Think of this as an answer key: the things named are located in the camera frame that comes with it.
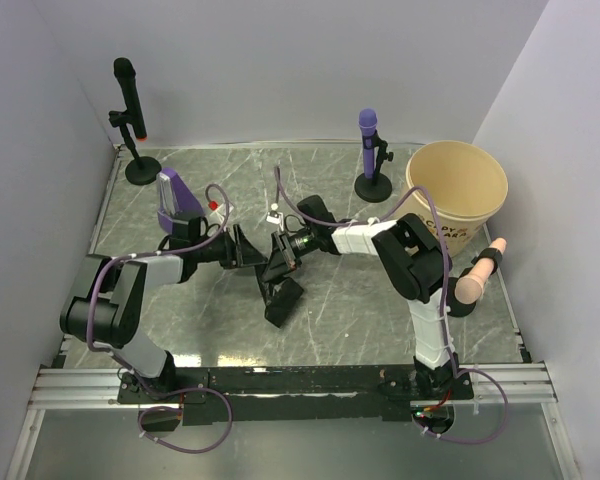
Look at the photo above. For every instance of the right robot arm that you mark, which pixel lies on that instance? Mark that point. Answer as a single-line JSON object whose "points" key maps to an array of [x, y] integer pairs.
{"points": [[412, 259]]}

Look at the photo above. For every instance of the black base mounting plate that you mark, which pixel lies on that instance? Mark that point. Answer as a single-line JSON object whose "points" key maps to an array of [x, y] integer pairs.
{"points": [[294, 393]]}

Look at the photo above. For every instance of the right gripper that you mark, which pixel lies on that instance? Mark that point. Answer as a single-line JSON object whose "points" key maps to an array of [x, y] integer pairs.
{"points": [[280, 259]]}

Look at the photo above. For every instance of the aluminium rail frame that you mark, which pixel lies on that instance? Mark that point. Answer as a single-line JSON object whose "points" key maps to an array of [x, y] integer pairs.
{"points": [[275, 328]]}

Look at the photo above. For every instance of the purple metronome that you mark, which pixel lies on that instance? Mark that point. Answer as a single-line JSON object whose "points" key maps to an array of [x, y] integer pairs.
{"points": [[174, 198]]}

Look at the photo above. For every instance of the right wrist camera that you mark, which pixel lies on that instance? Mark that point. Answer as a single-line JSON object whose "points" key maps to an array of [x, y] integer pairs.
{"points": [[274, 215]]}

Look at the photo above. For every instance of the black microphone stand left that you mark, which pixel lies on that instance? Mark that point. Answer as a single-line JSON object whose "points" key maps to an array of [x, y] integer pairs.
{"points": [[141, 170]]}

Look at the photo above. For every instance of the black microphone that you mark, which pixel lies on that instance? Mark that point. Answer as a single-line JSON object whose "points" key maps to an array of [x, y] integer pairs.
{"points": [[125, 74]]}

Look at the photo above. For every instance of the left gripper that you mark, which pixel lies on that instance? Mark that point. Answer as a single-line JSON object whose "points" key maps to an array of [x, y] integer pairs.
{"points": [[241, 253]]}

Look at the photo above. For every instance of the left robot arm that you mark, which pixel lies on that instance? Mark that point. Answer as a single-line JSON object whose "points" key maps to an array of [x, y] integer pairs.
{"points": [[103, 308]]}

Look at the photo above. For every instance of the purple microphone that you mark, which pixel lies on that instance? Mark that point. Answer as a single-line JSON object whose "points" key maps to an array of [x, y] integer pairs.
{"points": [[367, 122]]}

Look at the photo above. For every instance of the black trash bag roll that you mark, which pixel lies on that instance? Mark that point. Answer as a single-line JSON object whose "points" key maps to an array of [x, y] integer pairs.
{"points": [[280, 297]]}

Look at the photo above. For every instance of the beige paper trash bin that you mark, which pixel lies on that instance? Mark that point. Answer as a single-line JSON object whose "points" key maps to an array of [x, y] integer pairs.
{"points": [[467, 186]]}

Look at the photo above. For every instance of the beige microphone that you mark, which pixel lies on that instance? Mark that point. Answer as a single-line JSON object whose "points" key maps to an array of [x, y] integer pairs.
{"points": [[470, 287]]}

